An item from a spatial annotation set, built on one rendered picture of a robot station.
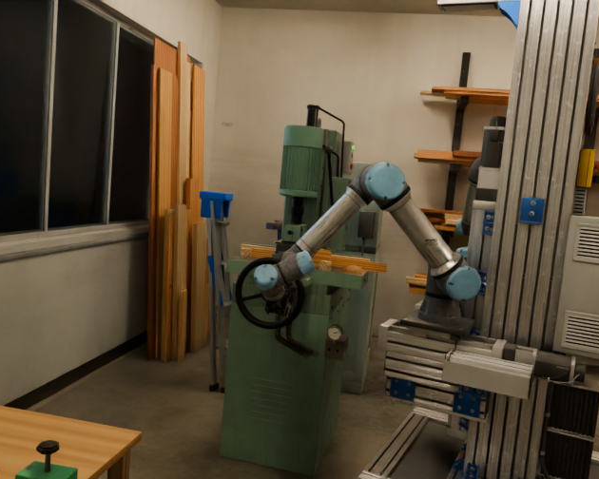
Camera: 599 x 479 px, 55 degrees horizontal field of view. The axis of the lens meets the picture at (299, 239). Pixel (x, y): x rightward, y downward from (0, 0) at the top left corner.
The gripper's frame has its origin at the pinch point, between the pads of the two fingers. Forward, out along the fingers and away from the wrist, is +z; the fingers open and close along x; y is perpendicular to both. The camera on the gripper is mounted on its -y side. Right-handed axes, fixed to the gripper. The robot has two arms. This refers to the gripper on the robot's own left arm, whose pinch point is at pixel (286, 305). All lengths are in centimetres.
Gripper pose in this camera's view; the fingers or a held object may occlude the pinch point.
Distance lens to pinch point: 214.0
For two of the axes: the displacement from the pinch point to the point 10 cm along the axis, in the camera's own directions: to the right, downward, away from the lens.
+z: 1.7, 4.3, 8.9
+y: -2.2, 8.9, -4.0
